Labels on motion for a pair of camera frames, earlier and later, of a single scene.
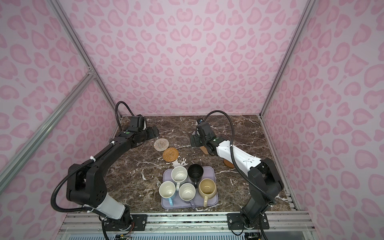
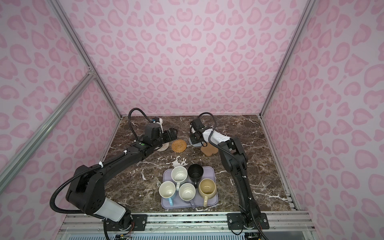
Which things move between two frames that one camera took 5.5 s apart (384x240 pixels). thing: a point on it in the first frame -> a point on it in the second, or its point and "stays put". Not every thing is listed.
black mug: [195, 172] stays put
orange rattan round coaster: [170, 154] -> [179, 145]
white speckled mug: [179, 174] stays put
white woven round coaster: [161, 144] stays put
